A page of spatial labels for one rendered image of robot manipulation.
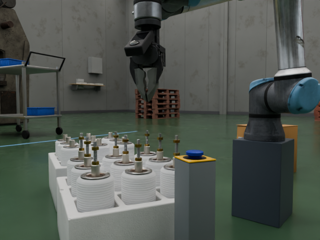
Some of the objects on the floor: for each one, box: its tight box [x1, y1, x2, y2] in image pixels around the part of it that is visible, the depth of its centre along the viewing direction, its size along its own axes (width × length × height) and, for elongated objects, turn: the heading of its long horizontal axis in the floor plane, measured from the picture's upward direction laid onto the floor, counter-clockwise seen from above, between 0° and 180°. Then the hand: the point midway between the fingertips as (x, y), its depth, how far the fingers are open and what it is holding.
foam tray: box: [56, 177, 174, 240], centre depth 88 cm, size 39×39×18 cm
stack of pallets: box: [135, 89, 180, 119], centre depth 858 cm, size 126×85×88 cm
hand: (146, 96), depth 74 cm, fingers closed
